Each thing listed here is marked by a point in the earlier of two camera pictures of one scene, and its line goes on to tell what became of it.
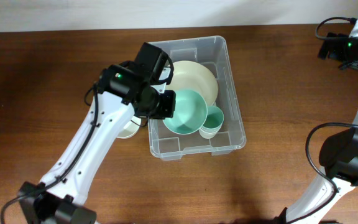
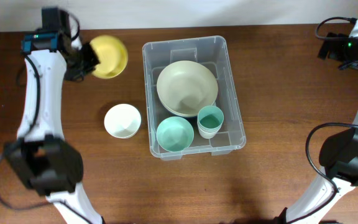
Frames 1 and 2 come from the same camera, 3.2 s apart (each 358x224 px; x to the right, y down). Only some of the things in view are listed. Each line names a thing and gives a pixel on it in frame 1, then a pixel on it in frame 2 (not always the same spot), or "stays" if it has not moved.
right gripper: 339,41 stays
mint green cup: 215,117 stays
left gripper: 168,109 → 92,63
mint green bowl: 190,114 → 174,134
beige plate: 194,75 stays
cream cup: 208,135 stays
